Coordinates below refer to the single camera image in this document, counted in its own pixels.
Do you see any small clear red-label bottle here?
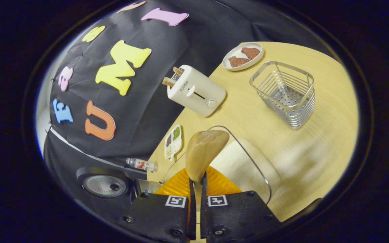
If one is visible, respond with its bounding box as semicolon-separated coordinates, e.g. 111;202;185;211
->
126;158;158;172

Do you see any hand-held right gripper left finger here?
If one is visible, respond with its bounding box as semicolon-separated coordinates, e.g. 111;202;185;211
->
119;167;197;243

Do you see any wooden spoon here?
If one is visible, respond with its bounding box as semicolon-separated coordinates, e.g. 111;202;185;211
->
185;130;230;216

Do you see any metal wire chopstick holder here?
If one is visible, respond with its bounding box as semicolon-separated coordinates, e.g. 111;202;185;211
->
250;61;315;130

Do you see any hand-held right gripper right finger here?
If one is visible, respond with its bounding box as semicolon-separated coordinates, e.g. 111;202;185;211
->
200;165;281;243

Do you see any white divided seasoning dish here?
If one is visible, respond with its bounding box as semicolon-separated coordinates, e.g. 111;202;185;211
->
164;124;183;161

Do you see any brown meat piece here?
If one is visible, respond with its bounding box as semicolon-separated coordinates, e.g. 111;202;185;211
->
241;47;261;60
228;56;251;67

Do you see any white toaster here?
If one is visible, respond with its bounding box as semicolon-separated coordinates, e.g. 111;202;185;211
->
162;64;227;118

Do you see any white round plate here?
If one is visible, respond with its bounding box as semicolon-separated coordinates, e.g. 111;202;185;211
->
222;42;264;71

